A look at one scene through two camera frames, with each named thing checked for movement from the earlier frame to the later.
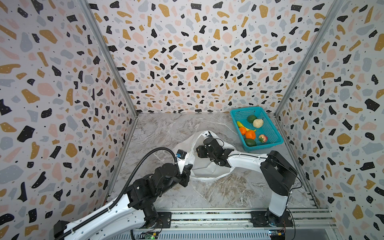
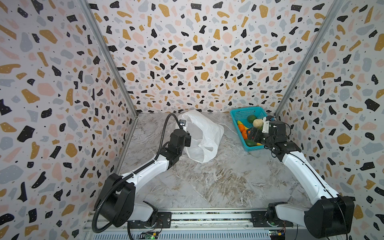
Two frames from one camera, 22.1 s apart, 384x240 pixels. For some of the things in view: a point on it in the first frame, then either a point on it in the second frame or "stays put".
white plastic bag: [202, 168] → [205, 134]
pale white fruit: [258, 123] stays put
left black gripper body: [182, 178] → [186, 143]
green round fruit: [250, 118] stays put
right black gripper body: [205, 149] → [257, 135]
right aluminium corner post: [335, 7] stays put
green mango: [250, 142] stays put
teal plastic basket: [255, 128] stays put
